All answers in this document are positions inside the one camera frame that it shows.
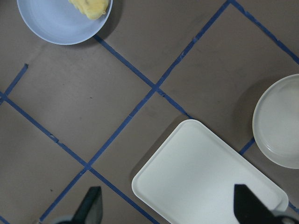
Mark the white rectangular tray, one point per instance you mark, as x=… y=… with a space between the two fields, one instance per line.
x=190 y=179

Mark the blue plate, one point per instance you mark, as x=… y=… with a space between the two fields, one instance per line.
x=59 y=22

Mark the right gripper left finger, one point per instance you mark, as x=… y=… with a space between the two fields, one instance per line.
x=90 y=211

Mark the white round plate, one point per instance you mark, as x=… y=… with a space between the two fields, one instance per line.
x=275 y=122

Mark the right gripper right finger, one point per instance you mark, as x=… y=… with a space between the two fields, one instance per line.
x=248 y=209

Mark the yellow toy bread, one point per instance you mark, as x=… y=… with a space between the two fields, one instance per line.
x=92 y=9

